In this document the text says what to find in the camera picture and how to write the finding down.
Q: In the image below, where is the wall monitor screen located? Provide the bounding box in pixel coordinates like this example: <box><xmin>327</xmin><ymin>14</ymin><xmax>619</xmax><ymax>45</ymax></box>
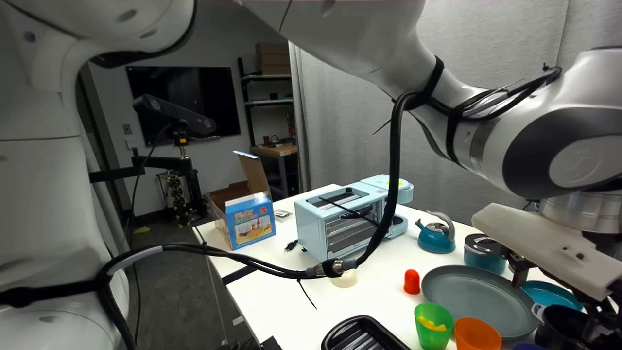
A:
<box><xmin>127</xmin><ymin>67</ymin><xmax>242</xmax><ymax>141</ymax></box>

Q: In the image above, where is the small white round object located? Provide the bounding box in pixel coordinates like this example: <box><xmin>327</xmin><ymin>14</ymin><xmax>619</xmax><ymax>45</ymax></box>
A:
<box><xmin>333</xmin><ymin>271</ymin><xmax>358</xmax><ymax>288</ymax></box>

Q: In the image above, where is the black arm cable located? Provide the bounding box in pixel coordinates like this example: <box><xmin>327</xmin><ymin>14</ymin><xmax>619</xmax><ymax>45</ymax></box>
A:
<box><xmin>0</xmin><ymin>57</ymin><xmax>566</xmax><ymax>350</ymax></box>

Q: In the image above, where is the light blue toy toaster oven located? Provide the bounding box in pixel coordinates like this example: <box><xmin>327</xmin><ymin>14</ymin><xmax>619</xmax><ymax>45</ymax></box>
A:
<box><xmin>294</xmin><ymin>176</ymin><xmax>389</xmax><ymax>263</ymax></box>

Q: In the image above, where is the small red cup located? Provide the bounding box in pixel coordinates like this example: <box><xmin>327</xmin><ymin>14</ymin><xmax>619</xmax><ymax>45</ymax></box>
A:
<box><xmin>403</xmin><ymin>269</ymin><xmax>420</xmax><ymax>296</ymax></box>

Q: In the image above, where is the orange plastic cup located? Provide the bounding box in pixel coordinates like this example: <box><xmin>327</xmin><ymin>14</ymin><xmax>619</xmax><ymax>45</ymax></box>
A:
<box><xmin>455</xmin><ymin>318</ymin><xmax>502</xmax><ymax>350</ymax></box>

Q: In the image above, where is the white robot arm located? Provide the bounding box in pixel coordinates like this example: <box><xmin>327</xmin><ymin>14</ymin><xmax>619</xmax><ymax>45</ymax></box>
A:
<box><xmin>0</xmin><ymin>0</ymin><xmax>622</xmax><ymax>350</ymax></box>

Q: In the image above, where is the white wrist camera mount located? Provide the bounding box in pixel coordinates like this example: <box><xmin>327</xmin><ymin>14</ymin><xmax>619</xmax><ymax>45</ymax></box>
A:
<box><xmin>473</xmin><ymin>203</ymin><xmax>622</xmax><ymax>302</ymax></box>

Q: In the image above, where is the black camera on tripod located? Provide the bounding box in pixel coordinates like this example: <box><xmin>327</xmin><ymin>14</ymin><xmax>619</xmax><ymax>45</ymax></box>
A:
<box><xmin>133</xmin><ymin>94</ymin><xmax>218</xmax><ymax>146</ymax></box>

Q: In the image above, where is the open cardboard box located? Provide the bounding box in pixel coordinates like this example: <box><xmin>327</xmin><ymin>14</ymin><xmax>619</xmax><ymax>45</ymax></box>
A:
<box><xmin>209</xmin><ymin>150</ymin><xmax>271</xmax><ymax>218</ymax></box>

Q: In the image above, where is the black shelving unit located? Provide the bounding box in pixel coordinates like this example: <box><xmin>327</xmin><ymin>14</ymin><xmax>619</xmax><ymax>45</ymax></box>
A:
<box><xmin>238</xmin><ymin>43</ymin><xmax>300</xmax><ymax>197</ymax></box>

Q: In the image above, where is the grey blue plate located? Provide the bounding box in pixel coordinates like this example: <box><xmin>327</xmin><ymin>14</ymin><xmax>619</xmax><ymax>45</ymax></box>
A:
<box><xmin>422</xmin><ymin>265</ymin><xmax>537</xmax><ymax>343</ymax></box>

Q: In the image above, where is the black ridged tray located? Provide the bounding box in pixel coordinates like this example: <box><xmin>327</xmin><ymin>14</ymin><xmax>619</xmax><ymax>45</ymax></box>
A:
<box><xmin>321</xmin><ymin>316</ymin><xmax>411</xmax><ymax>350</ymax></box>

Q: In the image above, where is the teal plate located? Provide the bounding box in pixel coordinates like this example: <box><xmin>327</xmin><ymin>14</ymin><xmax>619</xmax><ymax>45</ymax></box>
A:
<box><xmin>522</xmin><ymin>281</ymin><xmax>584</xmax><ymax>312</ymax></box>

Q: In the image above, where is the teal pot with black lid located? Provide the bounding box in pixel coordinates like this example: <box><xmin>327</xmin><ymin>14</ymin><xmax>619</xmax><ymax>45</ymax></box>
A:
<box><xmin>465</xmin><ymin>234</ymin><xmax>506</xmax><ymax>275</ymax></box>

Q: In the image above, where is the blue picture box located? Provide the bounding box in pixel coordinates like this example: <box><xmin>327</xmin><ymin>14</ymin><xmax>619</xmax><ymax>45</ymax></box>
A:
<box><xmin>226</xmin><ymin>193</ymin><xmax>277</xmax><ymax>251</ymax></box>

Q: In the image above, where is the green plastic cup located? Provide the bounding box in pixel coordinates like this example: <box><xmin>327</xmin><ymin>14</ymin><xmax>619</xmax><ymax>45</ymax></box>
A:
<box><xmin>415</xmin><ymin>304</ymin><xmax>455</xmax><ymax>350</ymax></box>

